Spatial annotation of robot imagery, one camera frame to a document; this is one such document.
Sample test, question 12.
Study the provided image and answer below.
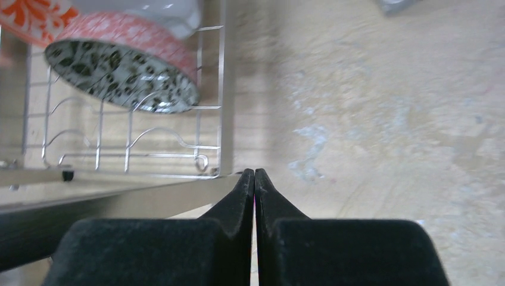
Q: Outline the stainless steel dish rack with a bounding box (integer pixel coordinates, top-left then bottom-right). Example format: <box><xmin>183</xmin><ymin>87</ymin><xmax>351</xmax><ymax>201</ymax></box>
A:
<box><xmin>1</xmin><ymin>1</ymin><xmax>238</xmax><ymax>271</ymax></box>

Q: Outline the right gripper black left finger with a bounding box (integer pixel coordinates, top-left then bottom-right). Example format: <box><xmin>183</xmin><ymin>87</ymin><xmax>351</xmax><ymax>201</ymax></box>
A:
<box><xmin>43</xmin><ymin>169</ymin><xmax>254</xmax><ymax>285</ymax></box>

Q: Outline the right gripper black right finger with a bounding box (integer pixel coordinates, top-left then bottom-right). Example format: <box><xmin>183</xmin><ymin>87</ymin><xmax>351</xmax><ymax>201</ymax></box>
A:
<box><xmin>254</xmin><ymin>169</ymin><xmax>449</xmax><ymax>285</ymax></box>

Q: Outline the black and white patterned bowl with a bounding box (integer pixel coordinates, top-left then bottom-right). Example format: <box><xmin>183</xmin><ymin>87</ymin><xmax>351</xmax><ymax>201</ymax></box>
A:
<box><xmin>44</xmin><ymin>11</ymin><xmax>201</xmax><ymax>114</ymax></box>

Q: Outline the white bowl with red rim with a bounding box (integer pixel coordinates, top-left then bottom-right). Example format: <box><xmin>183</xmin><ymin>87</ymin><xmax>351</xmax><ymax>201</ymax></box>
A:
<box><xmin>71</xmin><ymin>0</ymin><xmax>204</xmax><ymax>40</ymax></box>

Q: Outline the orange floral patterned bowl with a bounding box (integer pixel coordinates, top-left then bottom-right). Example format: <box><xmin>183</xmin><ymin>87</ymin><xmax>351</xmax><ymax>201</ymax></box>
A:
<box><xmin>1</xmin><ymin>0</ymin><xmax>80</xmax><ymax>48</ymax></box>

